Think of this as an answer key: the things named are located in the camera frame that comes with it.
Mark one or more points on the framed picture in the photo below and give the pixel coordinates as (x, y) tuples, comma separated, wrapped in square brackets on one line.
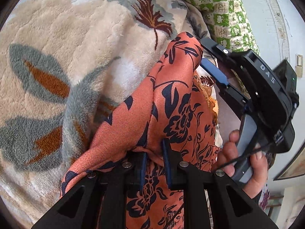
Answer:
[(293, 169)]

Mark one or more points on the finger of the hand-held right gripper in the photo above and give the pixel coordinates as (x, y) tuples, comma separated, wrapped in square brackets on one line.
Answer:
[(214, 73), (215, 46)]

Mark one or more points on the person's right hand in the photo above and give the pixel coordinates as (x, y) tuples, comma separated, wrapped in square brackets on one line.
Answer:
[(256, 179)]

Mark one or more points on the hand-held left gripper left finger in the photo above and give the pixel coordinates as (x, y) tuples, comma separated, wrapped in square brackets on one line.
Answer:
[(143, 169)]

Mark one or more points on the green checkered pillow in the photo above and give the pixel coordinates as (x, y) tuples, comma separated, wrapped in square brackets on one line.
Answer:
[(221, 9)]

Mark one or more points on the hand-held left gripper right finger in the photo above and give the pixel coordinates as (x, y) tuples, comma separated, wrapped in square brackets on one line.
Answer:
[(166, 167)]

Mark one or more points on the person's right forearm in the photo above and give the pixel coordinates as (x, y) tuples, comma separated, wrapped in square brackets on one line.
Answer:
[(264, 198)]

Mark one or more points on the orange floral blouse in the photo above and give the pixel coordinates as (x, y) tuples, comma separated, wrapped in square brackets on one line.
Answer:
[(171, 100)]

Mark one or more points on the white wall switch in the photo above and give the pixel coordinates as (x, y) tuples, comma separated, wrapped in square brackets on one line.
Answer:
[(299, 60)]

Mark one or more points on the leaf print fleece blanket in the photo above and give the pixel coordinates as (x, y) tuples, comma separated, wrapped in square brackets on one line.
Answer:
[(71, 40)]

